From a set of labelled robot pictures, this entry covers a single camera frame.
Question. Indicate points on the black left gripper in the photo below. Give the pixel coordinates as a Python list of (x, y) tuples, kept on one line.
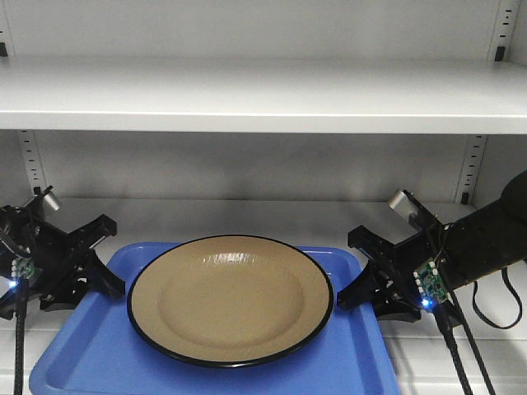
[(63, 264)]

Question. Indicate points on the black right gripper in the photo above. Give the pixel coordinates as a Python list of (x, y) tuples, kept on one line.
[(388, 282)]

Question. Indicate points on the blue plastic tray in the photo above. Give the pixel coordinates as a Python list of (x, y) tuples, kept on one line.
[(99, 352)]

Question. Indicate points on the beige plate with black rim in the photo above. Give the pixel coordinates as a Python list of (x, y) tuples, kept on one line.
[(230, 301)]

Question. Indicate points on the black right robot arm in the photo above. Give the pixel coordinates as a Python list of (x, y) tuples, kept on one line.
[(486, 240)]

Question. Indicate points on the white lower cabinet shelf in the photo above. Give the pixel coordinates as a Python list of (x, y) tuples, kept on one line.
[(421, 361)]

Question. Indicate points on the white cabinet shelf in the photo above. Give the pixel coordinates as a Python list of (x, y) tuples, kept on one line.
[(421, 361), (343, 96)]

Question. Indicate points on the white upper cabinet shelf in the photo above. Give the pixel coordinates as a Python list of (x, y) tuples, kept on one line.
[(343, 96)]

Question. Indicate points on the green right circuit board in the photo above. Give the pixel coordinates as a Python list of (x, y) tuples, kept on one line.
[(430, 285)]

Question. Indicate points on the green circuit board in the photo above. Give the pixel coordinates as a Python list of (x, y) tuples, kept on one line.
[(22, 269), (430, 285)]

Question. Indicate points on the green left circuit board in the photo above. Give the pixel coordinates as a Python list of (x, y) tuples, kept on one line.
[(22, 269)]

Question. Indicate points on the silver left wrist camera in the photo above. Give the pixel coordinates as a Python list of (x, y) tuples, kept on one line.
[(44, 202)]

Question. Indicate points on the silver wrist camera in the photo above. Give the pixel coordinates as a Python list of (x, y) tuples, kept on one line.
[(410, 209), (44, 202)]

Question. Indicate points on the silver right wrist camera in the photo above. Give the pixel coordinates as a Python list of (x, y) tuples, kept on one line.
[(410, 209)]

